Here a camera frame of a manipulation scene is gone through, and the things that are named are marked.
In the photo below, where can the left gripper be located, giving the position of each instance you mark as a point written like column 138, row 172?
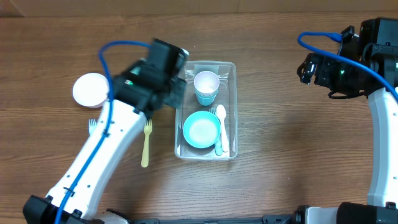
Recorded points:
column 175, row 96

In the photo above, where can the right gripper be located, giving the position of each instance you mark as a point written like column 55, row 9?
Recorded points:
column 324, row 65

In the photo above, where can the light blue plastic cup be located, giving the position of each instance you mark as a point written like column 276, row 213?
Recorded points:
column 205, row 100

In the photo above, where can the yellow plastic fork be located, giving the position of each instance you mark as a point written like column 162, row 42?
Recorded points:
column 145, row 151

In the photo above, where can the teal bowl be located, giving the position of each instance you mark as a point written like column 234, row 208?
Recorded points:
column 135, row 70
column 201, row 129

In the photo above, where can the white plastic spoon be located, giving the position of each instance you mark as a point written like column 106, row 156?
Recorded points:
column 221, row 115

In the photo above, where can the pale green fork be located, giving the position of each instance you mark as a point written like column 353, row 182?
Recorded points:
column 218, row 147

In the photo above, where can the white bowl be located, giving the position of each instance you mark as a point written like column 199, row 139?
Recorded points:
column 91, row 90

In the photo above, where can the white fork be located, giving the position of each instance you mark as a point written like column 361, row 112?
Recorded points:
column 91, row 126

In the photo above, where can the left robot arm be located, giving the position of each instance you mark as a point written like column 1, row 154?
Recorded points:
column 75, row 198

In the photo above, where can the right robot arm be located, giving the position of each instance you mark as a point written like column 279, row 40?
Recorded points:
column 369, row 68

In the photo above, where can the clear plastic container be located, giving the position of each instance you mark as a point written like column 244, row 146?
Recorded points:
column 227, row 96

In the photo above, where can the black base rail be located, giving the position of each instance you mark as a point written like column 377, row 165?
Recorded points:
column 266, row 219

